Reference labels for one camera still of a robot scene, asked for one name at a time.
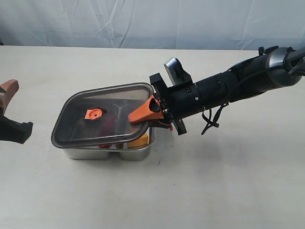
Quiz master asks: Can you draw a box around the red toy sausage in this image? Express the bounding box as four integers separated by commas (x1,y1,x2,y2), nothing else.
99,113,116,137

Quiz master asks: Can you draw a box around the yellow toy cheese wedge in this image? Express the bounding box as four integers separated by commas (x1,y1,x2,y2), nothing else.
127,133,149,149

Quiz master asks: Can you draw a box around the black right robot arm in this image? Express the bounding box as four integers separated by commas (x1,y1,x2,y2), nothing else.
129,46,305,135

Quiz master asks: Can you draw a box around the dark transparent lunch box lid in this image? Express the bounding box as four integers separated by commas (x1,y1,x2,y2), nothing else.
51,83,153,148

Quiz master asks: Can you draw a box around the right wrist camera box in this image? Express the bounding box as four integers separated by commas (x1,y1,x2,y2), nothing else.
164,57,193,85

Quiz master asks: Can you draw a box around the blue-grey backdrop cloth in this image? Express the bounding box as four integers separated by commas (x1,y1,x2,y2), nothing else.
0,0,305,50

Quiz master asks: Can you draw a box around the stainless steel lunch box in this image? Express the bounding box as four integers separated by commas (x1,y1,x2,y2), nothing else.
63,127,155,161

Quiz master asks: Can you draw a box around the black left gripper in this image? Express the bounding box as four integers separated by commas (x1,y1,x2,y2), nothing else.
0,79,33,144

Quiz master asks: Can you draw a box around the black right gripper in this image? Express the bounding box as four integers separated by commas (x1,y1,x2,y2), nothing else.
128,73,204,135

